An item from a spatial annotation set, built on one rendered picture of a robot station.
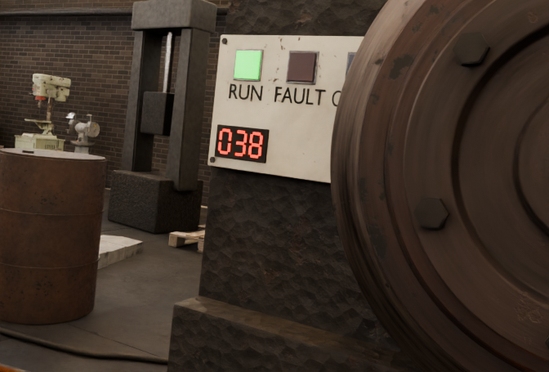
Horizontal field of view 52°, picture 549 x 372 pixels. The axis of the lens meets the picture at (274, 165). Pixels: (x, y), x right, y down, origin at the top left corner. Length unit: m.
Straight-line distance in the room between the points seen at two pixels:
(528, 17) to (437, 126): 0.10
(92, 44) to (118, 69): 0.71
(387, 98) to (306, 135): 0.21
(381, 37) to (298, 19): 0.23
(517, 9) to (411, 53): 0.11
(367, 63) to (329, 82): 0.16
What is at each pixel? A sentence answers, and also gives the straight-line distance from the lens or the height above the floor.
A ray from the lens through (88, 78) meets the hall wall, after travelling 9.70.
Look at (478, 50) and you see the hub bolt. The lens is 0.43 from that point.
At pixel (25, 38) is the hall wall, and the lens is 10.97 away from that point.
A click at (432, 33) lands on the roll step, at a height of 1.21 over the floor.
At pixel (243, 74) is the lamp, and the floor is 1.19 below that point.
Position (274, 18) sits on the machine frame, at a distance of 0.78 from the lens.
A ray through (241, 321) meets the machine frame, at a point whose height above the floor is 0.87.
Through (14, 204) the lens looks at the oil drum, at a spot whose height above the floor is 0.62.
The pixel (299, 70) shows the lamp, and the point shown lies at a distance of 0.72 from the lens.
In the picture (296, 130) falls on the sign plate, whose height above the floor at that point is 1.12.
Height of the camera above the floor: 1.11
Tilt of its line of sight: 3 degrees down
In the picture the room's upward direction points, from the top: 6 degrees clockwise
